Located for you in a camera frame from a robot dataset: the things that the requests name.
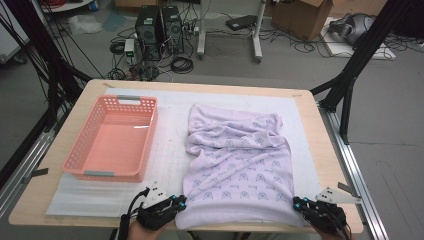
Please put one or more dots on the white metal stand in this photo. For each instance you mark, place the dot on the white metal stand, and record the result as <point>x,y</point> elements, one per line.
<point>201,33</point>

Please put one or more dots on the clear plastic bag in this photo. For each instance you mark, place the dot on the clear plastic bag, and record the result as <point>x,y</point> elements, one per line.
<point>85,24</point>

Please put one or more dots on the black computer tower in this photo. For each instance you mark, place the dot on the black computer tower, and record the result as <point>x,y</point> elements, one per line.
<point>148,31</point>
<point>173,30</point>

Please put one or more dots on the black metal frame stand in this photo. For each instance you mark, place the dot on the black metal frame stand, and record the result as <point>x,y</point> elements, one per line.
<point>50,66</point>
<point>363,50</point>

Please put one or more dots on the grey metal bracket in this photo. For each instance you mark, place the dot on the grey metal bracket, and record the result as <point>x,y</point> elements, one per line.
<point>36,173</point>
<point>345,187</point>

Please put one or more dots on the white board on floor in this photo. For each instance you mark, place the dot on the white board on floor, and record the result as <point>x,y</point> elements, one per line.
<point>336,48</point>

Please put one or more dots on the white cabinet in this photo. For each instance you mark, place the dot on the white cabinet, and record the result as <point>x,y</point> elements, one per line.
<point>10,40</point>

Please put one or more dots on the open cardboard box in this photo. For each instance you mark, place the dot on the open cardboard box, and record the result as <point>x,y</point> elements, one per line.
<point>300,20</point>

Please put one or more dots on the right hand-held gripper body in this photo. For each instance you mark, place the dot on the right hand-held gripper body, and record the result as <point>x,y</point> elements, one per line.
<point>325,216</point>

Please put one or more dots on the lilac printed towel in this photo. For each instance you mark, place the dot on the lilac printed towel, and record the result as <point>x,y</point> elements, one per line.
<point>240,166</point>

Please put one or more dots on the small white device green light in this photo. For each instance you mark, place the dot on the small white device green light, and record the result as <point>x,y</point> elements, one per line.
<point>129,48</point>

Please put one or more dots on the aluminium rail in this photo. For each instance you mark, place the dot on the aluminium rail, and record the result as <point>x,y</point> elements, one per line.
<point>346,156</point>
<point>23,166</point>

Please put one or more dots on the person's left hand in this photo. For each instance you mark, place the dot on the person's left hand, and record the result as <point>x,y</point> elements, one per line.
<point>146,233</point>

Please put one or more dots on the grey vacuum cleaner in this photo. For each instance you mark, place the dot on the grey vacuum cleaner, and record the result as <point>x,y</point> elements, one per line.
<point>353,28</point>

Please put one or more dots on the white round table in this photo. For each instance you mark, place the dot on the white round table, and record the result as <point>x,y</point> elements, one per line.
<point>66,6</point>

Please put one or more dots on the pink plastic basket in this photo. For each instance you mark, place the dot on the pink plastic basket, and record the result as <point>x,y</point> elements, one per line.
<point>113,143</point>

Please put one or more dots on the flat black device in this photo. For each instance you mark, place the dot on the flat black device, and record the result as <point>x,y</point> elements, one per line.
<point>240,22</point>

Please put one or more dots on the person's right hand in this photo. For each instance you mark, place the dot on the person's right hand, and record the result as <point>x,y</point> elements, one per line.
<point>330,237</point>

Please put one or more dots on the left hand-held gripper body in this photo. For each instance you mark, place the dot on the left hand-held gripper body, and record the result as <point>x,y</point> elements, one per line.
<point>155,213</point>

